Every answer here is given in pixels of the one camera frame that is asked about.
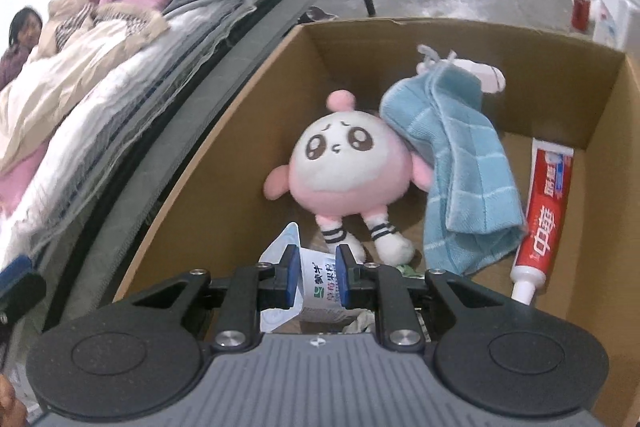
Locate pink white round plush toy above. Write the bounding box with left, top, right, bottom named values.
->
left=262, top=90, right=434, bottom=267

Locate bed with piled bedding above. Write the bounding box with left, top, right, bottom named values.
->
left=0, top=0, right=378, bottom=333

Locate person in background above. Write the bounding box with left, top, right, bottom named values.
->
left=0, top=6, right=42, bottom=90

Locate white strawberry yogurt cup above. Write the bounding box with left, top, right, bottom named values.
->
left=259, top=222, right=361, bottom=333

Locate brown cardboard box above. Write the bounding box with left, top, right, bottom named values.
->
left=118, top=18, right=639, bottom=426

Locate person's left hand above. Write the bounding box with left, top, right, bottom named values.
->
left=0, top=375, right=27, bottom=427

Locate light blue checked towel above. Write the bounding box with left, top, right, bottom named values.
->
left=378, top=44, right=526, bottom=275

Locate white water dispenser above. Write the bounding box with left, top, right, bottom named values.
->
left=592, top=0, right=640, bottom=60

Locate red white toothpaste tube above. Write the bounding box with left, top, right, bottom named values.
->
left=510, top=139, right=574, bottom=305

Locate red bottle on floor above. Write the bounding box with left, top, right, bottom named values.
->
left=570, top=0, right=591, bottom=32

